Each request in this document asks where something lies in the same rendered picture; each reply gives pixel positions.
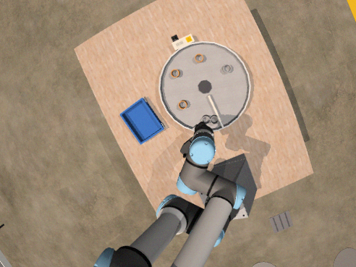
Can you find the blue crate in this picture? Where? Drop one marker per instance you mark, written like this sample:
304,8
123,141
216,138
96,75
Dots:
142,120

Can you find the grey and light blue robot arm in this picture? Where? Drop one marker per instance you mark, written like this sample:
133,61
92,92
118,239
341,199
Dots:
176,215

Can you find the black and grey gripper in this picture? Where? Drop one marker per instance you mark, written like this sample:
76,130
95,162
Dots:
201,127

